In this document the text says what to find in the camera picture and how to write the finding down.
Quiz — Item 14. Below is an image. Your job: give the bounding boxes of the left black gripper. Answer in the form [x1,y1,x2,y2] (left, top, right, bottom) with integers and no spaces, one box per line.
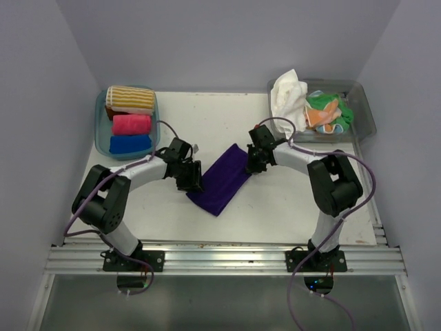
[174,159,205,193]

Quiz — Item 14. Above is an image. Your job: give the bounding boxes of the purple towel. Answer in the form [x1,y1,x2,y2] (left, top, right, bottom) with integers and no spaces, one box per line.
[187,144,251,217]

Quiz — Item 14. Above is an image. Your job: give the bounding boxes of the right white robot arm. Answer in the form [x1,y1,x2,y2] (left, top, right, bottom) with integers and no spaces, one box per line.
[246,125,363,272]

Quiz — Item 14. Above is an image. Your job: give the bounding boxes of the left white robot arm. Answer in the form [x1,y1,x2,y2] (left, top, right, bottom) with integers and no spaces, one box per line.
[68,138,203,271]

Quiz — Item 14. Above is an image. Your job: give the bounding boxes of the white towel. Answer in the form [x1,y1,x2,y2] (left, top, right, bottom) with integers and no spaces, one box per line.
[270,69,308,133]

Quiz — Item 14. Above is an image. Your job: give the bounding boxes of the orange patterned towel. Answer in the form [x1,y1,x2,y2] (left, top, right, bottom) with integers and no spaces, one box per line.
[304,99,341,134]

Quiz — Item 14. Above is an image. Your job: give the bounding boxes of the blue rolled towel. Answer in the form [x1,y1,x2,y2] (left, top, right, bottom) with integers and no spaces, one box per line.
[109,134,152,154]

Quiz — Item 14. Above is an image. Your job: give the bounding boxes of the green towel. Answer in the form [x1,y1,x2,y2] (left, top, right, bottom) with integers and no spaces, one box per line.
[304,91,354,134]

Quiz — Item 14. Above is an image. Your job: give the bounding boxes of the pink rolled towel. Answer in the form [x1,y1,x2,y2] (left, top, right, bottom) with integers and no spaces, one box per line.
[112,114,152,136]

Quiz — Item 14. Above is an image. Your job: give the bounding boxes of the blue-green plastic bin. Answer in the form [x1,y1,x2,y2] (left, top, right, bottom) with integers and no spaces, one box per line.
[94,90,161,161]

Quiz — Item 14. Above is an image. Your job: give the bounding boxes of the yellow striped rolled towel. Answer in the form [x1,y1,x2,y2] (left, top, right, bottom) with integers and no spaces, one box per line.
[105,86,156,115]

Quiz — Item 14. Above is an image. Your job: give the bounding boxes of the clear grey plastic bin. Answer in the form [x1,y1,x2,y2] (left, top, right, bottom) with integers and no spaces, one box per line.
[267,78,378,143]

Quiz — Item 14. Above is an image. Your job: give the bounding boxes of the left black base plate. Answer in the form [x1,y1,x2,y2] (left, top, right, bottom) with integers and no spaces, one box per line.
[100,250,165,272]

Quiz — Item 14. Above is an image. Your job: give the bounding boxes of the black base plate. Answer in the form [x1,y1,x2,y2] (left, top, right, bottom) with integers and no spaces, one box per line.
[100,250,165,272]
[285,249,348,273]

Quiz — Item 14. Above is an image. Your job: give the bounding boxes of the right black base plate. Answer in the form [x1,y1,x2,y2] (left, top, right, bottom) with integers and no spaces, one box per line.
[285,249,348,273]

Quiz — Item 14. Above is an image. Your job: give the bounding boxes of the aluminium mounting rail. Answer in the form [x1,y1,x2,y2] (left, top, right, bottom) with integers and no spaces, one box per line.
[44,225,407,276]

